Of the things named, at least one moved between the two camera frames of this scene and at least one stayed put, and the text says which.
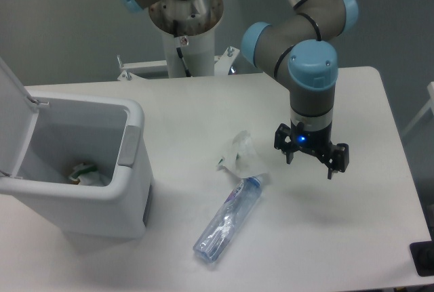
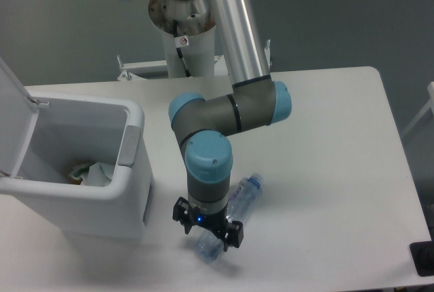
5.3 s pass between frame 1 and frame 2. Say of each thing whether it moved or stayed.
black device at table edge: stayed
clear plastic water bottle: stayed
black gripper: moved
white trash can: stayed
